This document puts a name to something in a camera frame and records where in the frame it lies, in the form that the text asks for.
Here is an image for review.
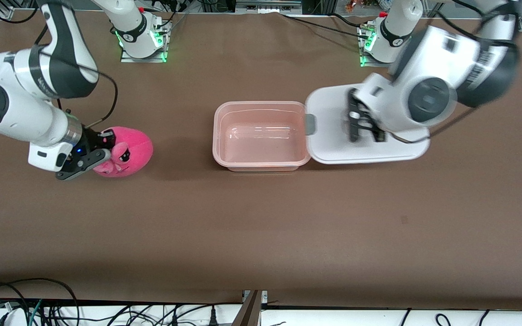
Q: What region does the white plastic box lid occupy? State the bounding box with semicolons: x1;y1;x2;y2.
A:
304;84;430;165

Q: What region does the pink plush toy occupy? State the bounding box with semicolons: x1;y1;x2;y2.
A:
92;127;154;178

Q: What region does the pink translucent plastic container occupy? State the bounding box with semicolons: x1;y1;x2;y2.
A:
213;101;312;173

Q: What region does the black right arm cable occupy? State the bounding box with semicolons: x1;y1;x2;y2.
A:
34;25;119;130

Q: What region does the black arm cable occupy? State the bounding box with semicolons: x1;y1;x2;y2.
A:
34;25;119;130
389;7;521;145

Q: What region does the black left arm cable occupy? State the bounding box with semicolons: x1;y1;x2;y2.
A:
389;7;521;145

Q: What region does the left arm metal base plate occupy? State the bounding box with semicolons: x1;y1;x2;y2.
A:
357;25;396;68

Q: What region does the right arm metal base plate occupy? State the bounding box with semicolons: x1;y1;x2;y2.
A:
120;20;170;64

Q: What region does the black cable on table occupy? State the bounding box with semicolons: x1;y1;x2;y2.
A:
281;12;367;41

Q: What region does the black looped floor cable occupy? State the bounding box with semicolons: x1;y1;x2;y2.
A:
0;278;81;326

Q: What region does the green cable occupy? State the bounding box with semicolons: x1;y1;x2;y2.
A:
29;301;44;326

